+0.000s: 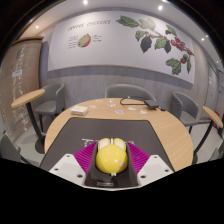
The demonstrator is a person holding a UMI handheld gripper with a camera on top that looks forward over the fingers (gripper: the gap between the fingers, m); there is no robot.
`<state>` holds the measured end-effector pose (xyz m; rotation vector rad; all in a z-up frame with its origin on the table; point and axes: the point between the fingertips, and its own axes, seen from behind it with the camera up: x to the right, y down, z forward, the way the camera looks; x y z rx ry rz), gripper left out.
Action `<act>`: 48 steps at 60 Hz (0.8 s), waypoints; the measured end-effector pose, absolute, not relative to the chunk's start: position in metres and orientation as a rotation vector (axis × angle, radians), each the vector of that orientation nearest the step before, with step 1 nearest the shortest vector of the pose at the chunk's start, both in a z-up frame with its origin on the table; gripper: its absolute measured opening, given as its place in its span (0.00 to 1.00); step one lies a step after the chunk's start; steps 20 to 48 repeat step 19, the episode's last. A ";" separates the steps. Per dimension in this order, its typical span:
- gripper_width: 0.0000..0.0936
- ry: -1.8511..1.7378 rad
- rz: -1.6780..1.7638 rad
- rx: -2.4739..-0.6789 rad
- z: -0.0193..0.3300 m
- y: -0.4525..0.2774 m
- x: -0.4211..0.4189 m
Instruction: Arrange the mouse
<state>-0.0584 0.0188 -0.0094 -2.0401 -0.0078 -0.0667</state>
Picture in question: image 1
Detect wooden panel with white writing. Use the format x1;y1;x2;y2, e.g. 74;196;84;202
0;38;44;141

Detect black mouse pad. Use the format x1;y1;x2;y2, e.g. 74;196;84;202
39;117;175;173

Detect black cable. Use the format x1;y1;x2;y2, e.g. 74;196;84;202
119;96;167;112

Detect small round wooden side table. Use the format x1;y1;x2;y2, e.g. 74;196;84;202
193;105;224;164
10;88;46;145

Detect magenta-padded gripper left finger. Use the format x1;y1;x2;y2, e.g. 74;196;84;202
48;142;111;188

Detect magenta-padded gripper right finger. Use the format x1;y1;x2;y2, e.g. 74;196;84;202
111;141;175;188

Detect black adapter box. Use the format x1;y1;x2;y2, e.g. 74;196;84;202
143;99;160;109

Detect grey door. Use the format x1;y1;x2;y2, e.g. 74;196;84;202
206;61;219;118

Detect small white box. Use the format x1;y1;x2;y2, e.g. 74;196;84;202
69;105;89;116

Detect coffee plant wall mural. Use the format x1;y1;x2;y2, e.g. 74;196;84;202
47;10;196;84

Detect ceiling spotlights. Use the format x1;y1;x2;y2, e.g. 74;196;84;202
33;0;209;43

